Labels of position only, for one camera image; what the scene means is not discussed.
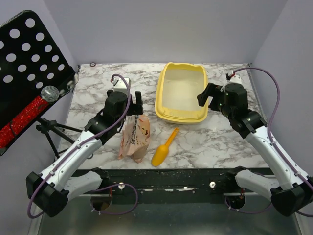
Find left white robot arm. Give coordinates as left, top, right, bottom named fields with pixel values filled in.
left=26, top=90, right=143, bottom=217

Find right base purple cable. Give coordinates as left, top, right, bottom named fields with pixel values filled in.
left=224, top=193, right=273, bottom=213

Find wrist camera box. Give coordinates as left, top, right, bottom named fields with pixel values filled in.
left=226, top=73, right=242, bottom=84
left=113, top=77, right=131, bottom=95

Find black tripod stand legs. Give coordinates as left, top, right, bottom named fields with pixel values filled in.
left=35, top=117, right=86, bottom=159

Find yellow plastic litter box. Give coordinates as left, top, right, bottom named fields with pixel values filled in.
left=155, top=62, right=208, bottom=125

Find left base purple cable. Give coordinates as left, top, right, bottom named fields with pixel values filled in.
left=91, top=183, right=139, bottom=216

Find pink cat litter bag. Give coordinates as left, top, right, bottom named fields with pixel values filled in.
left=118, top=114, right=150, bottom=163

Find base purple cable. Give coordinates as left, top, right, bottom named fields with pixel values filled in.
left=224, top=193, right=273, bottom=213
left=91, top=183, right=139, bottom=216

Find black perforated music stand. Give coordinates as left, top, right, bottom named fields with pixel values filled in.
left=0, top=10, right=78, bottom=155

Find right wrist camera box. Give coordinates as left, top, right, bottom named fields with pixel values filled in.
left=226, top=73, right=242, bottom=84

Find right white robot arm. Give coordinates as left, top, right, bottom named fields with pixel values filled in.
left=197, top=83, right=313, bottom=216

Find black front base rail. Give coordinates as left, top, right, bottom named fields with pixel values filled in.
left=73, top=167, right=274, bottom=205

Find red glitter microphone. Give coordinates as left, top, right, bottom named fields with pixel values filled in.
left=0, top=86, right=60, bottom=149

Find yellow plastic litter scoop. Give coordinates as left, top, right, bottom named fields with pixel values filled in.
left=151, top=128, right=179, bottom=167

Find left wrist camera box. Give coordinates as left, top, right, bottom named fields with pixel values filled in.
left=113, top=77, right=131, bottom=95

